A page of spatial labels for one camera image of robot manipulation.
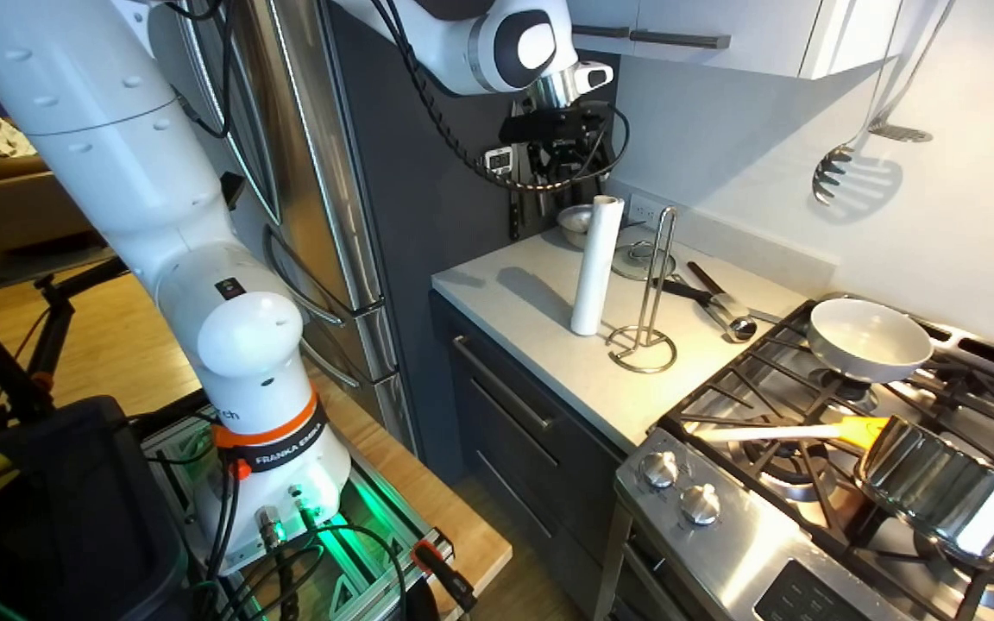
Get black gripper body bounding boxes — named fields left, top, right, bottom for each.
left=511, top=100, right=619, bottom=169

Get white paper towel roll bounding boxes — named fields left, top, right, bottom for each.
left=567, top=188, right=630, bottom=342

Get metal paper towel stand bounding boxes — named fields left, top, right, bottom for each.
left=600, top=203, right=685, bottom=380

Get metal bowl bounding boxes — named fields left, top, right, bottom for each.
left=557, top=201, right=600, bottom=247

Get dark grey side panel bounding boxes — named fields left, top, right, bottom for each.
left=327, top=0, right=630, bottom=485

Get white upper cabinet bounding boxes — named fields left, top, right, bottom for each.
left=569, top=0, right=938, bottom=82

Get stainless steel refrigerator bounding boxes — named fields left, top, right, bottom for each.
left=150, top=0, right=420, bottom=454

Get dark grey drawer cabinet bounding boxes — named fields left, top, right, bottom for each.
left=430, top=286, right=644, bottom=621

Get silver stove knob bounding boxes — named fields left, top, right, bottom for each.
left=638, top=444, right=686, bottom=494
left=682, top=480, right=728, bottom=531

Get white frying pan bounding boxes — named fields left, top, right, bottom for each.
left=804, top=293, right=938, bottom=387

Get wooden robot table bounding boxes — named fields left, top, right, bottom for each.
left=137, top=367, right=518, bottom=621

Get yellow silicone spatula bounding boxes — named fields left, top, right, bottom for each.
left=682, top=409, right=894, bottom=454

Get stainless steel gas stove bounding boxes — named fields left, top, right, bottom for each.
left=594, top=293, right=994, bottom=621

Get stainless steel loaf pan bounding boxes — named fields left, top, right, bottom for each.
left=858, top=414, right=994, bottom=568

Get brown sofa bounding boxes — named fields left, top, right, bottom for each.
left=0, top=96, right=99, bottom=284

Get black bin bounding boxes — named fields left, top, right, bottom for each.
left=0, top=394, right=198, bottom=621

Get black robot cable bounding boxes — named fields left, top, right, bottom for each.
left=370, top=0, right=634, bottom=201

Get black handled kitchen tool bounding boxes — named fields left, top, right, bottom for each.
left=660, top=260, right=762, bottom=349

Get steel drawer handle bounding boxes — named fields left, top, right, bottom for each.
left=448, top=331, right=559, bottom=434

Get orange handled clamp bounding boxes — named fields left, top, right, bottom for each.
left=409, top=526, right=485, bottom=615

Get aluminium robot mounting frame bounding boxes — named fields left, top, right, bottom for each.
left=147, top=418, right=439, bottom=621

